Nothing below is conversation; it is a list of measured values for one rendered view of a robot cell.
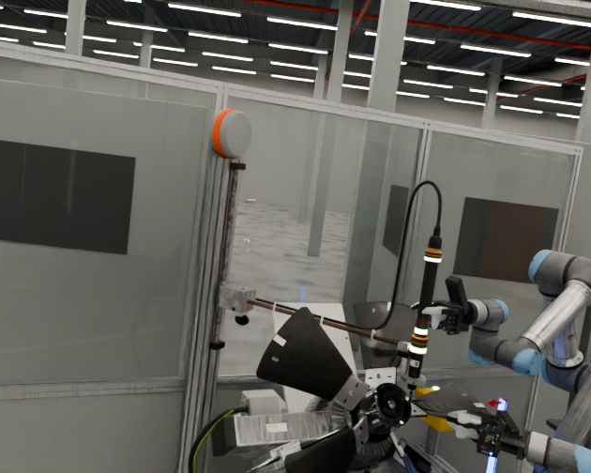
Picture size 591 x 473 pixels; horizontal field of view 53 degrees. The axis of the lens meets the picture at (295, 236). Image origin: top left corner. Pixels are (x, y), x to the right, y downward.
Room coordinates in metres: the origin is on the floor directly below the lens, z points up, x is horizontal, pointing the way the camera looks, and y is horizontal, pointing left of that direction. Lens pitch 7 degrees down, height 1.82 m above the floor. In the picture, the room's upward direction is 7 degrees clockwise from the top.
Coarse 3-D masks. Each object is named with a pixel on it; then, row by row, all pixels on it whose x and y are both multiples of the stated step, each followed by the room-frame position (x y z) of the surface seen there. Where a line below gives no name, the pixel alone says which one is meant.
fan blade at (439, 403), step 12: (456, 384) 1.77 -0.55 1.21; (420, 396) 1.67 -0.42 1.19; (432, 396) 1.68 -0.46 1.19; (444, 396) 1.69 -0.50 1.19; (456, 396) 1.70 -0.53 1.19; (432, 408) 1.59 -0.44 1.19; (444, 408) 1.61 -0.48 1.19; (456, 408) 1.62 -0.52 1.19; (468, 408) 1.64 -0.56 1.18; (480, 408) 1.67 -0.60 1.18; (456, 420) 1.56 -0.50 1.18
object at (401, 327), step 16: (368, 304) 1.80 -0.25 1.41; (384, 304) 1.79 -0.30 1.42; (400, 304) 1.79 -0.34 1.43; (368, 320) 1.76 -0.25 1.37; (384, 320) 1.75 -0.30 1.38; (400, 320) 1.74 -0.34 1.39; (384, 336) 1.70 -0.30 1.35; (400, 336) 1.69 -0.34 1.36; (368, 352) 1.68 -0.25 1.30; (384, 352) 1.66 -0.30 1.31; (368, 368) 1.65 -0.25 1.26
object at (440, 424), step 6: (420, 390) 2.04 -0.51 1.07; (426, 390) 2.05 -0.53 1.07; (432, 390) 2.06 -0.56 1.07; (414, 396) 2.06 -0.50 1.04; (426, 414) 1.98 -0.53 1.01; (426, 420) 1.98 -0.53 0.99; (432, 420) 1.95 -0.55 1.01; (438, 420) 1.92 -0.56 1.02; (444, 420) 1.92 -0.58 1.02; (432, 426) 1.95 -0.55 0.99; (438, 426) 1.92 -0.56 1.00; (444, 426) 1.93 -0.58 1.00
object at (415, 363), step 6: (438, 228) 1.58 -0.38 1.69; (438, 234) 1.58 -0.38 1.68; (432, 240) 1.58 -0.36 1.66; (438, 240) 1.57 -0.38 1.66; (432, 246) 1.57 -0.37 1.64; (438, 246) 1.57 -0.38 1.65; (414, 354) 1.58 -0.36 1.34; (414, 360) 1.57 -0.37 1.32; (420, 360) 1.57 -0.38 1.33; (414, 366) 1.57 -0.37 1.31; (420, 366) 1.58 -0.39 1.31; (408, 372) 1.59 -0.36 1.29; (414, 372) 1.57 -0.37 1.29; (408, 384) 1.59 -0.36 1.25
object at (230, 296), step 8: (224, 288) 1.88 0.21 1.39; (232, 288) 1.87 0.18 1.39; (240, 288) 1.89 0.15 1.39; (248, 288) 1.90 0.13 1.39; (224, 296) 1.88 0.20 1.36; (232, 296) 1.87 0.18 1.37; (240, 296) 1.85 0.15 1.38; (248, 296) 1.87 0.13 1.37; (224, 304) 1.88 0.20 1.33; (232, 304) 1.86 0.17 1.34; (240, 304) 1.85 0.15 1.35; (248, 304) 1.88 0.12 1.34; (240, 312) 1.85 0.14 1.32
